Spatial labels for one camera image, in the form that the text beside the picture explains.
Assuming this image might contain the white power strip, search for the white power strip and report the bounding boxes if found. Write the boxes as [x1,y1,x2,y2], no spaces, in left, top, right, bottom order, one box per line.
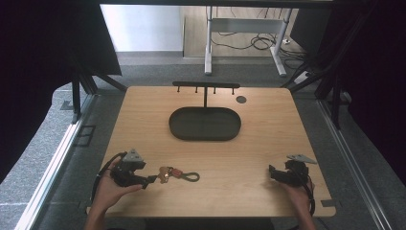
[292,71,311,85]

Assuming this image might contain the black curtain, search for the black curtain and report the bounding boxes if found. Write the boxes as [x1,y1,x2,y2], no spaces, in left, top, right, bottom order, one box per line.
[0,0,123,185]
[288,0,406,186]

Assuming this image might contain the aluminium rail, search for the aluminium rail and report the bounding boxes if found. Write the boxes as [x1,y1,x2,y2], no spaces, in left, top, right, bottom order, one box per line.
[315,99,389,230]
[13,94,97,230]

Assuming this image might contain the person's left hand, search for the person's left hand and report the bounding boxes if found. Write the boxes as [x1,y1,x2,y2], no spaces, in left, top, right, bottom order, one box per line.
[91,159,144,213]

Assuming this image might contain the keychain with green cord loop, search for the keychain with green cord loop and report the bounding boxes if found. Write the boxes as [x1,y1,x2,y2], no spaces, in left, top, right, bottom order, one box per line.
[158,166,201,185]

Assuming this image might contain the white wall panel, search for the white wall panel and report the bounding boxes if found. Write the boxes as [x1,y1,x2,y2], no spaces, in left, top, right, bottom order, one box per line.
[100,4,185,53]

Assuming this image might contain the black floor cables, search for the black floor cables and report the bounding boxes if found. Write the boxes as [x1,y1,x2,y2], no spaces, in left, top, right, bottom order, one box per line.
[211,30,309,70]

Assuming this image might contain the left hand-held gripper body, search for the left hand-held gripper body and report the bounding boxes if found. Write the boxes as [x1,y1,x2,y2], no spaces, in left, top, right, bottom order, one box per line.
[109,148,147,189]

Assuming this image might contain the person's right hand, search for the person's right hand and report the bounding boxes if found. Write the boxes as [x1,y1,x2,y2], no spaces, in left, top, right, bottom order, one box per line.
[280,178,316,221]

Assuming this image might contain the black metal stand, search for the black metal stand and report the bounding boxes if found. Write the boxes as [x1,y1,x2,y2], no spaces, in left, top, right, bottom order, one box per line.
[281,60,344,130]
[70,71,128,125]

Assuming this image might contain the black key rack with tray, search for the black key rack with tray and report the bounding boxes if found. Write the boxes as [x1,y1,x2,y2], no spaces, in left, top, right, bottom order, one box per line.
[168,80,242,142]

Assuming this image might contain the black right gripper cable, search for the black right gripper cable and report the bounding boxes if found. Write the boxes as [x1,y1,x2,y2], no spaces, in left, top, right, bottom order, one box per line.
[295,166,317,217]

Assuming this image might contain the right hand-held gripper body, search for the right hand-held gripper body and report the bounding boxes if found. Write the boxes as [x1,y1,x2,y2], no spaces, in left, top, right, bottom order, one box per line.
[281,153,319,188]

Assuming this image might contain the white metal desk frame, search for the white metal desk frame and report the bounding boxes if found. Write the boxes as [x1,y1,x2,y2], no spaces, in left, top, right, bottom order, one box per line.
[204,6,293,78]

